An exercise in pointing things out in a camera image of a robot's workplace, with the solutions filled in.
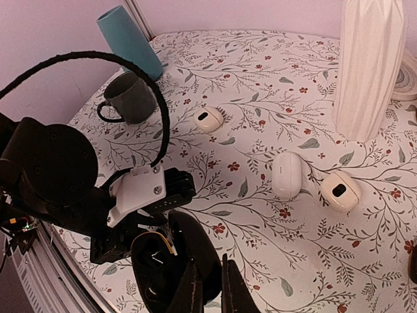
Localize open white earbud case right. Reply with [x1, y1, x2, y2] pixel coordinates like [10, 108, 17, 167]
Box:
[320, 171, 362, 213]

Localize open white earbud case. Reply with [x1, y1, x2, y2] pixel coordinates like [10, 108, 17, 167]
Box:
[194, 106, 224, 133]
[320, 171, 362, 213]

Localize teal tapered vase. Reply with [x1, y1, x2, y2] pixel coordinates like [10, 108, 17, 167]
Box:
[96, 5, 164, 81]

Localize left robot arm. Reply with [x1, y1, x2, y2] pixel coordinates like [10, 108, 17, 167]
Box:
[1, 115, 167, 264]

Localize left aluminium frame post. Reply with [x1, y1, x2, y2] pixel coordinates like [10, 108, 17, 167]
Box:
[124, 0, 154, 41]

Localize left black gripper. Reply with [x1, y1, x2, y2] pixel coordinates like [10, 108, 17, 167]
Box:
[90, 212, 167, 264]

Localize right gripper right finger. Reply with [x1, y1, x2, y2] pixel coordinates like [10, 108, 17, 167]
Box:
[221, 254, 260, 313]

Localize open white earbud case left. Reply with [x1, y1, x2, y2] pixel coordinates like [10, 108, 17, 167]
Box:
[194, 106, 224, 133]

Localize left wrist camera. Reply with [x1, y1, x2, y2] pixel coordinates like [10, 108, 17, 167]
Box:
[103, 166, 196, 228]

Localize floral patterned table mat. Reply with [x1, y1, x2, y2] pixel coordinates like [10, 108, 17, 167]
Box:
[48, 29, 417, 313]

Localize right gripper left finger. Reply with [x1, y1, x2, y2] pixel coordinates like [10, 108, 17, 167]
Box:
[166, 260, 204, 313]

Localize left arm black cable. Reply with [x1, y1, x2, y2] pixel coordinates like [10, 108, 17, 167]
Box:
[0, 50, 171, 170]

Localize white ribbed vase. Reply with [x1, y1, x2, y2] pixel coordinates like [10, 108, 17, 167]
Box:
[332, 1, 407, 142]

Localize dark grey mug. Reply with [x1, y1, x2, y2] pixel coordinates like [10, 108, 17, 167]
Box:
[96, 72, 157, 125]

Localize closed white earbud case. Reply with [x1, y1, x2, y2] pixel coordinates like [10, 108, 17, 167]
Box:
[271, 152, 302, 201]

